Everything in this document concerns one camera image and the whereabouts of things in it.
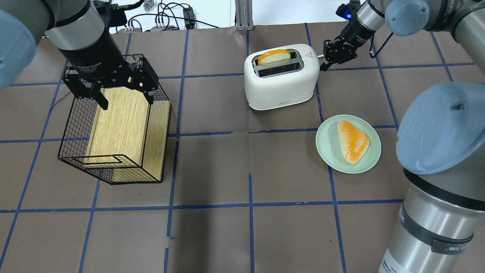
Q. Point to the aluminium frame post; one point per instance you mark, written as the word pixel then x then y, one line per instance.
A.
pixel 244 15

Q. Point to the triangular bread on plate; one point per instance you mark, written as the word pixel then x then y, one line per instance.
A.
pixel 353 142

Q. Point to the black wire basket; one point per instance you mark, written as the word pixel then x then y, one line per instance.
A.
pixel 77 132

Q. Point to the light green plate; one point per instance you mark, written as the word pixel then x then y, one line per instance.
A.
pixel 328 146

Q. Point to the bread slice in toaster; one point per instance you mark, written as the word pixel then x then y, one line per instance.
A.
pixel 272 56

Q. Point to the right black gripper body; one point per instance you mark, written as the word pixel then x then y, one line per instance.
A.
pixel 354 32

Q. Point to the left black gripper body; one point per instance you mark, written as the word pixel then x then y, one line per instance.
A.
pixel 92 54

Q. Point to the wooden shelf block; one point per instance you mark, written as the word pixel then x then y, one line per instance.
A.
pixel 127 141

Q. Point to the white two-slot toaster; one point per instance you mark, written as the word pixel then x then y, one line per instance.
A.
pixel 281 83

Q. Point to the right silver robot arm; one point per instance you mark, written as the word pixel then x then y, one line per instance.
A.
pixel 440 139

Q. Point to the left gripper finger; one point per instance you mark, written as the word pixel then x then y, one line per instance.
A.
pixel 143 78
pixel 80 90

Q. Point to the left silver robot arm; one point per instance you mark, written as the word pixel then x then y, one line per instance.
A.
pixel 80 31

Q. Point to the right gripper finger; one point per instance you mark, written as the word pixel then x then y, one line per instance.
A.
pixel 328 60

